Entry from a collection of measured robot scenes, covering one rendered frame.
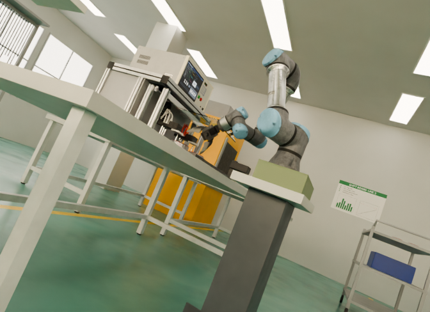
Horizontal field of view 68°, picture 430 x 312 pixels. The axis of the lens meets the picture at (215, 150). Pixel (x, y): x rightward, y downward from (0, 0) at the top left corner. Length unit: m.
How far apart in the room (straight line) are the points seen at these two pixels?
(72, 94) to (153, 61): 1.17
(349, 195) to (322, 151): 1.05
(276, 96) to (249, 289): 0.84
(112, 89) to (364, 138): 6.01
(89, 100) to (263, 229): 0.85
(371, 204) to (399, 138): 1.46
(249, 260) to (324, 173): 5.77
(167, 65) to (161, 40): 4.42
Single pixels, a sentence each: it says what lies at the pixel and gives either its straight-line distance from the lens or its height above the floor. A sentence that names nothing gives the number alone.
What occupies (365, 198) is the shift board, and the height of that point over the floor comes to 1.70.
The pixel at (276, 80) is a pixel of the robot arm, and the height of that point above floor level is 1.23.
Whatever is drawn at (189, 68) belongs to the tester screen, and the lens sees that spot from 1.99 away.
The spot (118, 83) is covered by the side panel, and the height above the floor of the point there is 1.00.
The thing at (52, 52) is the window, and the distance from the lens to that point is 9.12.
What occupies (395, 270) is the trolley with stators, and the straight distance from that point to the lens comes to 4.07.
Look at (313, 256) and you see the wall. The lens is 6.92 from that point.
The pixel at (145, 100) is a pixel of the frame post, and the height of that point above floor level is 0.95.
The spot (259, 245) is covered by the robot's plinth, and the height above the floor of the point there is 0.49.
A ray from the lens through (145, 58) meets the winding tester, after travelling 2.11.
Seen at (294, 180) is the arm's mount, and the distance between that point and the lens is 1.34.
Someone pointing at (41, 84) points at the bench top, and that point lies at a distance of 1.04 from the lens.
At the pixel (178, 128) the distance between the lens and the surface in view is 1.86.
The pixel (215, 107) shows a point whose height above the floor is 2.18.
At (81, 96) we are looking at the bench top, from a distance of 0.92.
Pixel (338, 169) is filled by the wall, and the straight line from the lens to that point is 7.07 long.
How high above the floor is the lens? 0.61
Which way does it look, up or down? 8 degrees up
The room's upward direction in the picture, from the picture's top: 22 degrees clockwise
